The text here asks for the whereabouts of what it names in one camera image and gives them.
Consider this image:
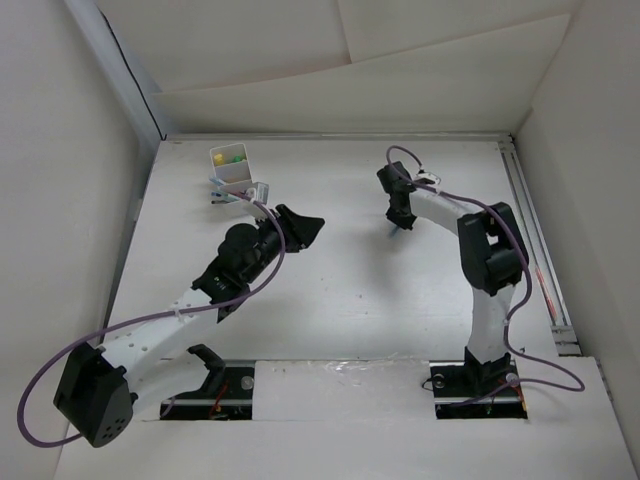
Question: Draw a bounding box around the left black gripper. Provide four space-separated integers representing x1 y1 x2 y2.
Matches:
242 205 323 284

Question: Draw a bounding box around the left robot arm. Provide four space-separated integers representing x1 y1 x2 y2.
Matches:
53 203 325 448

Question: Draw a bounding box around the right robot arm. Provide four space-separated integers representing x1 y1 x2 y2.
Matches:
377 162 529 394

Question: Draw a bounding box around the white three-compartment organizer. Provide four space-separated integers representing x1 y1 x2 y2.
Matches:
209 143 253 217

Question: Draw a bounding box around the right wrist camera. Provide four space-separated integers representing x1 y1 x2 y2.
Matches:
414 170 441 187

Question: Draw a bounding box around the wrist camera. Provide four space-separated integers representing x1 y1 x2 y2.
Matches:
238 182 270 220
414 170 441 187

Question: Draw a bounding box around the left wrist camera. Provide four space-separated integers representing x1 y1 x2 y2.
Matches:
238 182 270 220

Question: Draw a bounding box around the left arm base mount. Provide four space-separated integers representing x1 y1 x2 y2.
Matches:
159 344 256 421

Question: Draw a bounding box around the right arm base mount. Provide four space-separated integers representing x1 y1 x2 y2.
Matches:
422 350 528 420

